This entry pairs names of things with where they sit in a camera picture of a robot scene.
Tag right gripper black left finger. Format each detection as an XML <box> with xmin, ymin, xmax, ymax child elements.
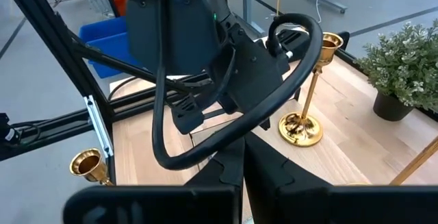
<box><xmin>63</xmin><ymin>138</ymin><xmax>244</xmax><ymax>224</ymax></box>

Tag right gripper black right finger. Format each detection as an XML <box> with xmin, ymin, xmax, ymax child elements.
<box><xmin>244</xmin><ymin>133</ymin><xmax>438</xmax><ymax>224</ymax></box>

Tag wooden riser shelf black legs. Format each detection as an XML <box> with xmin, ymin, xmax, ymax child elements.
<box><xmin>190</xmin><ymin>97</ymin><xmax>391</xmax><ymax>187</ymax></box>

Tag medium gold candlestick holder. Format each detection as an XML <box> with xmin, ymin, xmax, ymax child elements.
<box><xmin>278</xmin><ymin>31</ymin><xmax>345</xmax><ymax>149</ymax></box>

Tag tall gold candlestick holder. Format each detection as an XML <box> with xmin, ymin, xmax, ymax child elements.
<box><xmin>345</xmin><ymin>136</ymin><xmax>438</xmax><ymax>187</ymax></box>

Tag short gold candlestick holder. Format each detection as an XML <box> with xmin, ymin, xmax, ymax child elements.
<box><xmin>69</xmin><ymin>147</ymin><xmax>114</xmax><ymax>186</ymax></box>

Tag blue plastic bin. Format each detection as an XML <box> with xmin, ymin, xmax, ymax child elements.
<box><xmin>78</xmin><ymin>15</ymin><xmax>146</xmax><ymax>79</ymax></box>

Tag potted green plant black pot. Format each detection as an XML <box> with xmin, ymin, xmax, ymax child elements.
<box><xmin>354</xmin><ymin>20</ymin><xmax>438</xmax><ymax>122</ymax></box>

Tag white floor cable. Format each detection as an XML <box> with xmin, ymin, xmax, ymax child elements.
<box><xmin>313</xmin><ymin>0</ymin><xmax>326</xmax><ymax>23</ymax></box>

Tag silver aluminium bracket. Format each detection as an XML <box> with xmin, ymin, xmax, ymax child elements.
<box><xmin>83</xmin><ymin>95</ymin><xmax>114</xmax><ymax>159</ymax></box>

